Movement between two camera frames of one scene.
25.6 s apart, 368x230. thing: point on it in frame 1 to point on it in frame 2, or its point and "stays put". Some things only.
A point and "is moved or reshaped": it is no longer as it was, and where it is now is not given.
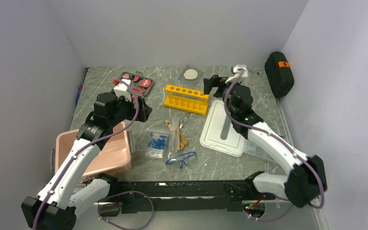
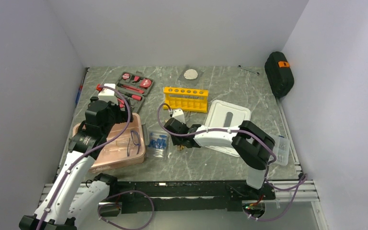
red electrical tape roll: (126, 75) stays put
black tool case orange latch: (280, 76) stays put
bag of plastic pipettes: (173, 143) is moved or reshaped
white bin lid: (219, 134) stays put
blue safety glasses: (181, 158) to (136, 140)
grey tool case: (143, 84) stays put
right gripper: (214, 81) to (175, 141)
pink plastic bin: (114, 156) is moved or reshaped
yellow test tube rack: (186, 99) stays put
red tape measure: (145, 83) stays put
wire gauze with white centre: (190, 74) stays put
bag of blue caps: (157, 145) stays put
